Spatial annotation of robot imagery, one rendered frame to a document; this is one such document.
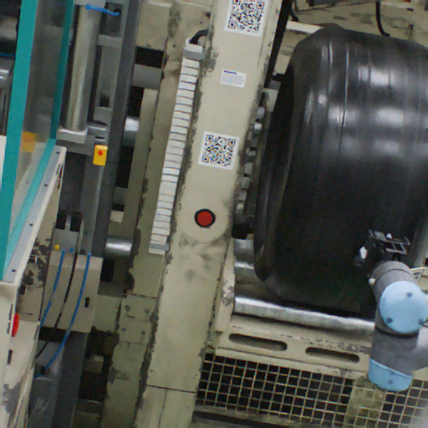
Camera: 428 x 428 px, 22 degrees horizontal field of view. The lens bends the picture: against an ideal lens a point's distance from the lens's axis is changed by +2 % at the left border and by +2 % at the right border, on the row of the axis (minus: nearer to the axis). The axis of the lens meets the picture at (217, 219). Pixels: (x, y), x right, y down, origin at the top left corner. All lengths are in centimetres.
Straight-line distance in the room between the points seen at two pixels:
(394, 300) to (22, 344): 72
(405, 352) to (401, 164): 42
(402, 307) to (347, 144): 43
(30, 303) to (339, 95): 73
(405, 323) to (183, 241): 71
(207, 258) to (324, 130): 45
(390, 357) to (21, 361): 68
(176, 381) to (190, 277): 27
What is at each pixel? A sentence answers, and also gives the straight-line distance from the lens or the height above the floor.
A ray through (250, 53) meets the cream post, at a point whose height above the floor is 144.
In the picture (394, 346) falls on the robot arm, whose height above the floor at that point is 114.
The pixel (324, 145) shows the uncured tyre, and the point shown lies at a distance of 217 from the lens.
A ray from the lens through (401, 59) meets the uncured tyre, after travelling 232.
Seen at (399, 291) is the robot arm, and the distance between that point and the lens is 188.
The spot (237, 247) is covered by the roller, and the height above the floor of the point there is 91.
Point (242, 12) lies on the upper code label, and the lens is 226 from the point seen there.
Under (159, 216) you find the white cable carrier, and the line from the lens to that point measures 242.
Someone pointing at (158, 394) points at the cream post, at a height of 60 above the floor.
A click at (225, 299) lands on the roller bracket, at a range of 237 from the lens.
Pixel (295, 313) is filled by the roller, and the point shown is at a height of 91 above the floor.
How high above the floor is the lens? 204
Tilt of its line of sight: 24 degrees down
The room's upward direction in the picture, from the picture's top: 12 degrees clockwise
